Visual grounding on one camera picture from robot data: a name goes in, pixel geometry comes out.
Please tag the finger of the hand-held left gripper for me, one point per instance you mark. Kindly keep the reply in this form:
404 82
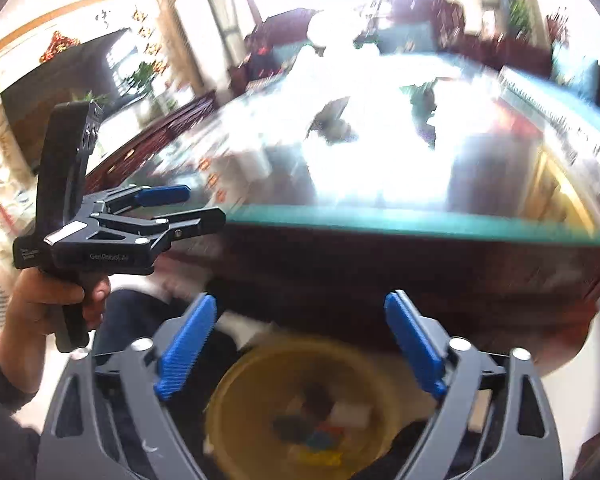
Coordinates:
195 222
165 193

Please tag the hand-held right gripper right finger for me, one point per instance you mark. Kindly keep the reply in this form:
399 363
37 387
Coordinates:
415 345

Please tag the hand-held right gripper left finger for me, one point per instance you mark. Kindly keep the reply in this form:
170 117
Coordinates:
187 345

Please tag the yellow plastic basin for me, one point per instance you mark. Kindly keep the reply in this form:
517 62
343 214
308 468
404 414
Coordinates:
250 395

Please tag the teal paper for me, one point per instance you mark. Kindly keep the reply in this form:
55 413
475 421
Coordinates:
307 441

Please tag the yellow snack packet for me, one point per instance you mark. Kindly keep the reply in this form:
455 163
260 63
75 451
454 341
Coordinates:
322 458

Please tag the person's left forearm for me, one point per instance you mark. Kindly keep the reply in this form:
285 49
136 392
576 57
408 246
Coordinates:
5 400

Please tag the person's left hand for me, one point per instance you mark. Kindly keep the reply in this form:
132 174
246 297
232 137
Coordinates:
35 300

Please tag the person's dark trouser leg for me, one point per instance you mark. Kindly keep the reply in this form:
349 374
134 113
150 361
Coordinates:
130 315

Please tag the white paper sheet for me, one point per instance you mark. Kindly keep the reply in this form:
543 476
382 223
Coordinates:
250 327

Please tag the flat screen television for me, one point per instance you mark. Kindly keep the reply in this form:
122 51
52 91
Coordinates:
55 100

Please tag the green plant in vase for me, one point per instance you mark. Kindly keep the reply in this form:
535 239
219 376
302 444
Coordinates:
142 77

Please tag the red paper decoration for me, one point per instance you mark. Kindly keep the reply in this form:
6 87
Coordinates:
57 46

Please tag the white standing air conditioner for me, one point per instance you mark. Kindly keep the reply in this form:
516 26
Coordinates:
200 30

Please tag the carved wooden double sofa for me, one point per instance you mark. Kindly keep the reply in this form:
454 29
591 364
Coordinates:
280 25

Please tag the green foil wrapper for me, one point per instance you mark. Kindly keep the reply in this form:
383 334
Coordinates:
422 99

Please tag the blue flower pillow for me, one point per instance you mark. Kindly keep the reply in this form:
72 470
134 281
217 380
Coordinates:
400 37
575 72

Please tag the long blue seat cushion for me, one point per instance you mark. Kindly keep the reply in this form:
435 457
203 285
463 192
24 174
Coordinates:
580 112

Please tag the dark wooden corner table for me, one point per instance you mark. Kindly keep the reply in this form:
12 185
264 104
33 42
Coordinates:
510 52

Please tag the small potted plant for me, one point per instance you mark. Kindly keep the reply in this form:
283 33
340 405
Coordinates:
520 15

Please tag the calligraphy wall scroll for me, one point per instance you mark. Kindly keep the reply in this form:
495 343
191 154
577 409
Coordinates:
105 17

